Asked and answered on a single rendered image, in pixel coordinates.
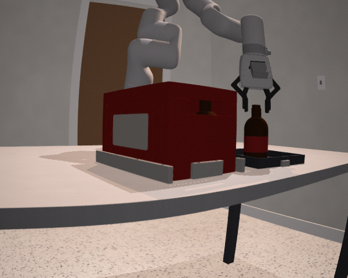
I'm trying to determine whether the brown glass bottle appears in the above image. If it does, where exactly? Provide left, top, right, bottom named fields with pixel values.
left=244, top=105, right=269, bottom=158

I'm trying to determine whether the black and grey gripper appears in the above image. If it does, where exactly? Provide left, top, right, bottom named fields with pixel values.
left=231, top=53, right=280, bottom=113

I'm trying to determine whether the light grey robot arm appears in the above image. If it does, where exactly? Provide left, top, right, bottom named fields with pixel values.
left=124, top=0, right=271, bottom=89

